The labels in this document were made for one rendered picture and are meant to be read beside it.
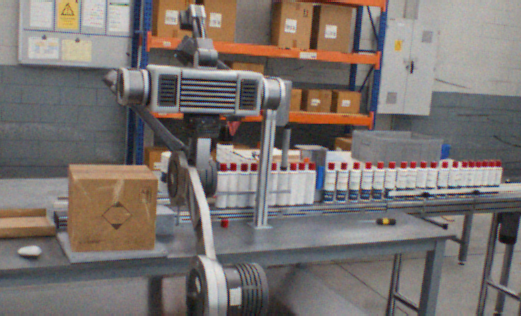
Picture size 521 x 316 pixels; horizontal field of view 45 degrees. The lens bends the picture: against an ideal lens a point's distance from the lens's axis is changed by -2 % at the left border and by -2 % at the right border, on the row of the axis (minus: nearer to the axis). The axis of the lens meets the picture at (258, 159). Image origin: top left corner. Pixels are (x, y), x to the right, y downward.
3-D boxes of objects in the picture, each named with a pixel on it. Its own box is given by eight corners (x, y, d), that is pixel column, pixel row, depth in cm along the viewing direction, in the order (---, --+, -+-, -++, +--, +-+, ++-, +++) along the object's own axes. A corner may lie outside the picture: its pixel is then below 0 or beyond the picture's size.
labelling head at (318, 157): (312, 194, 330) (317, 145, 326) (325, 200, 319) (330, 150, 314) (288, 195, 324) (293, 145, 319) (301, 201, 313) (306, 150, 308)
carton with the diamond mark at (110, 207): (143, 230, 256) (146, 165, 251) (154, 249, 234) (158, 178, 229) (66, 231, 245) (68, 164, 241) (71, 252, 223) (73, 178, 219)
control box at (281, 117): (288, 122, 292) (292, 81, 289) (284, 126, 276) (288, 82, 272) (266, 120, 294) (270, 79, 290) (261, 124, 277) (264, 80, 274)
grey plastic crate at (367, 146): (408, 157, 529) (411, 131, 525) (440, 167, 494) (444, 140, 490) (348, 157, 504) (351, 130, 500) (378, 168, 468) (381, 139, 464)
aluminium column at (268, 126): (261, 223, 288) (275, 75, 276) (266, 226, 284) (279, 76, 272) (253, 224, 286) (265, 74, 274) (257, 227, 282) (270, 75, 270)
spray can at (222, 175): (221, 205, 294) (224, 162, 290) (228, 208, 290) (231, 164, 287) (212, 206, 291) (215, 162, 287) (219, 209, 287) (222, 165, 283)
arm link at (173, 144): (110, 95, 267) (129, 78, 268) (110, 96, 272) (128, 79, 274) (179, 169, 275) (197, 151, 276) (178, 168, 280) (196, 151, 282)
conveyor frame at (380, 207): (374, 206, 337) (375, 198, 336) (386, 212, 327) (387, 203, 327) (53, 221, 263) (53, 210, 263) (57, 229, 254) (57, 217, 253)
